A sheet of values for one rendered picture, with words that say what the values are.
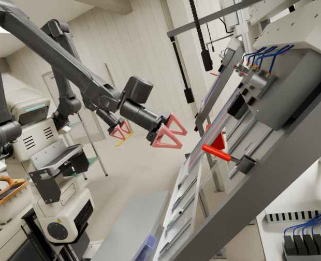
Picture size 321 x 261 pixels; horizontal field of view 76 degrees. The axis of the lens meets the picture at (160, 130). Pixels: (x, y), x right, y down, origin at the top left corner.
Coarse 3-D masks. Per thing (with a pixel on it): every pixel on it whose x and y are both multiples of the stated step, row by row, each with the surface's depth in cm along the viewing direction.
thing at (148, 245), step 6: (150, 234) 23; (144, 240) 24; (150, 240) 23; (156, 240) 23; (144, 246) 22; (150, 246) 22; (138, 252) 23; (144, 252) 23; (150, 252) 23; (138, 258) 24; (144, 258) 23
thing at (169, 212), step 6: (180, 168) 113; (180, 174) 107; (174, 186) 98; (174, 192) 94; (174, 198) 90; (168, 210) 83; (168, 216) 80; (168, 222) 78; (162, 234) 72; (162, 240) 70; (162, 246) 68; (156, 252) 66; (156, 258) 64
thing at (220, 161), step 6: (252, 120) 53; (246, 126) 54; (240, 132) 56; (246, 132) 55; (240, 138) 56; (234, 144) 57; (228, 150) 58; (216, 162) 61; (222, 162) 60; (216, 168) 61; (210, 174) 62; (204, 180) 63; (198, 186) 65; (198, 192) 65; (192, 198) 67; (186, 204) 68
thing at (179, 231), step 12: (192, 180) 82; (180, 192) 90; (192, 192) 72; (180, 204) 79; (192, 204) 65; (180, 216) 69; (192, 216) 58; (168, 228) 73; (180, 228) 62; (192, 228) 55; (168, 240) 67; (180, 240) 56; (168, 252) 60
